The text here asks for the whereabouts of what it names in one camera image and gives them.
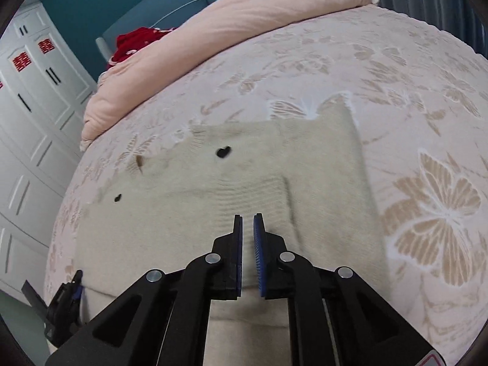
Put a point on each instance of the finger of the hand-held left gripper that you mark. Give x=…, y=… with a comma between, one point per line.
x=78, y=288
x=34, y=297

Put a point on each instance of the grey blue curtain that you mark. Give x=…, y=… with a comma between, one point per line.
x=438, y=3

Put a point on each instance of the pink duvet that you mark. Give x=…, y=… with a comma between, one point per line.
x=228, y=23

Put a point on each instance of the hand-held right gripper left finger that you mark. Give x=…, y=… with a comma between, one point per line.
x=238, y=259

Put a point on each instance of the red pillow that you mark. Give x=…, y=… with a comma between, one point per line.
x=133, y=44

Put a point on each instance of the cream knit sweater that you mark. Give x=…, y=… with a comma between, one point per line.
x=190, y=206

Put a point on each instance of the blue padded headboard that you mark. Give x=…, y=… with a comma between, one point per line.
x=160, y=3

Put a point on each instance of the white wardrobe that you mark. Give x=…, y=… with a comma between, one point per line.
x=38, y=122

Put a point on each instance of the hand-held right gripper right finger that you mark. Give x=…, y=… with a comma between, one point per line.
x=259, y=259

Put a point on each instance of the pink butterfly blanket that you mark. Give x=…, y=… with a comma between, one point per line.
x=419, y=103

